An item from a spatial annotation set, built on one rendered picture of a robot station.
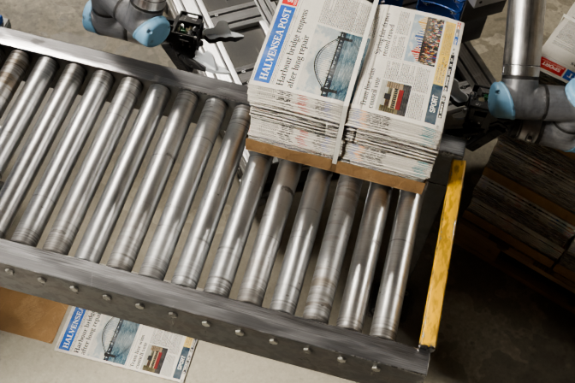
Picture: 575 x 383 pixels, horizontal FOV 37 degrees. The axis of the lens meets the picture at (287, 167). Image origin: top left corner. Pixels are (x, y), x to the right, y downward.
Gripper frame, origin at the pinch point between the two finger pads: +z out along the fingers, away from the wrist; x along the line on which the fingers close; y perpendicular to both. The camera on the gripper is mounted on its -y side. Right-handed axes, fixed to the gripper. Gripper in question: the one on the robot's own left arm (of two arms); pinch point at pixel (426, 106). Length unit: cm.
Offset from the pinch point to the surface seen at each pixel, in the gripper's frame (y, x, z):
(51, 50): 2, 11, 84
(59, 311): -78, 39, 83
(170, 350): -78, 42, 49
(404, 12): 24.9, -2.0, 10.0
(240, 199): 1.7, 36.1, 32.8
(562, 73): 4.6, -14.9, -27.9
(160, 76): 2, 11, 58
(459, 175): 3.9, 19.0, -9.2
